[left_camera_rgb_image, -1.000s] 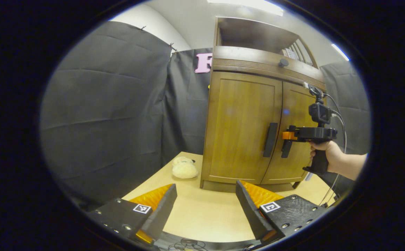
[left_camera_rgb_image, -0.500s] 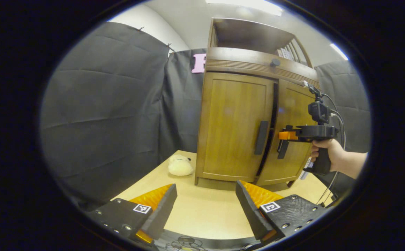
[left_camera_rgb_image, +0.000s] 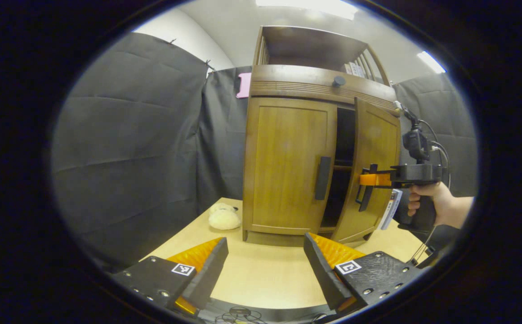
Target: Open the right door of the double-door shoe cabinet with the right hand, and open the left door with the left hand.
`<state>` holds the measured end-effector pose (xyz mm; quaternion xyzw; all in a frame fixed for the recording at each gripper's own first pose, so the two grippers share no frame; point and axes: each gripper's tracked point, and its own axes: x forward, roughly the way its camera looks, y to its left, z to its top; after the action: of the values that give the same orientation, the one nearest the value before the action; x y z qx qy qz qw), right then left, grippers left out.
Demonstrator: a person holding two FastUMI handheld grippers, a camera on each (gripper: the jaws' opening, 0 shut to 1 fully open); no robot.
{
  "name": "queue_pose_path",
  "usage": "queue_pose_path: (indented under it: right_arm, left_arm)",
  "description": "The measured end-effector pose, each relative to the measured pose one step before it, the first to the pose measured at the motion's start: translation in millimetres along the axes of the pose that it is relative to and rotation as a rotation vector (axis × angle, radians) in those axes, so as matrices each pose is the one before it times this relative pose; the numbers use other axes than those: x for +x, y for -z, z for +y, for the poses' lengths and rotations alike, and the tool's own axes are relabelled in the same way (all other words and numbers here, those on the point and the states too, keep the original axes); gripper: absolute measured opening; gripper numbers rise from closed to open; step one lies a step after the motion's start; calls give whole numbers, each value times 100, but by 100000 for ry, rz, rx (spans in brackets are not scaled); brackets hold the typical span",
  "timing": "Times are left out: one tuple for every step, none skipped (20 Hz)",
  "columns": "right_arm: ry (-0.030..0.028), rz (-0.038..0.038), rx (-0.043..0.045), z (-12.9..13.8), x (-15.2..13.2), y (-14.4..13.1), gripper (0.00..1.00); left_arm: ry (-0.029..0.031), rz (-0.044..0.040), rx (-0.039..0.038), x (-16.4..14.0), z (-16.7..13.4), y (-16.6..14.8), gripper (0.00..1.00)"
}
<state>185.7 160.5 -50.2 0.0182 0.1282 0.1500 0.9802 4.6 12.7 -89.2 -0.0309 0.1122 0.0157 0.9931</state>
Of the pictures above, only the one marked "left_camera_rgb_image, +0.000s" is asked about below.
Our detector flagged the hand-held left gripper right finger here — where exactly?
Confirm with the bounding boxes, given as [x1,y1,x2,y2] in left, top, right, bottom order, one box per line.
[303,232,423,313]

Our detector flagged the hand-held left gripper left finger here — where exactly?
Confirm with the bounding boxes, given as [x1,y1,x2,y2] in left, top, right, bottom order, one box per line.
[112,237,229,315]

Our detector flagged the black door handle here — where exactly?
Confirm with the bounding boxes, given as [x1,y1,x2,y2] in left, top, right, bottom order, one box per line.
[355,164,378,212]
[314,156,332,201]

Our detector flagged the wooden cabinet door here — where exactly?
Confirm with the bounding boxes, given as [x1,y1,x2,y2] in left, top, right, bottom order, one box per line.
[243,97,338,235]
[331,97,402,243]

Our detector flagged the wooden double-door shoe cabinet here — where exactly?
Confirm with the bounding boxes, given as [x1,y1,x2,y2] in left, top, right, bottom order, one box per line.
[242,25,402,247]

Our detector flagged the white hardcover book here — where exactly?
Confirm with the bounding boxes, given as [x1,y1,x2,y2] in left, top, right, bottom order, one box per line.
[379,189,403,231]

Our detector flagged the cream plush toy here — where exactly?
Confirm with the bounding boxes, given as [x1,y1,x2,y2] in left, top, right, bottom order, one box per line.
[209,202,242,230]

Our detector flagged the small rectangular ceiling light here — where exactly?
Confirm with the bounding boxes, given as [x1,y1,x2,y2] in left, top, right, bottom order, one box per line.
[417,51,446,74]

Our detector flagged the black cable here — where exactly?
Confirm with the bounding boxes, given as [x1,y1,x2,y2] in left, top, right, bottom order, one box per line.
[407,119,451,266]

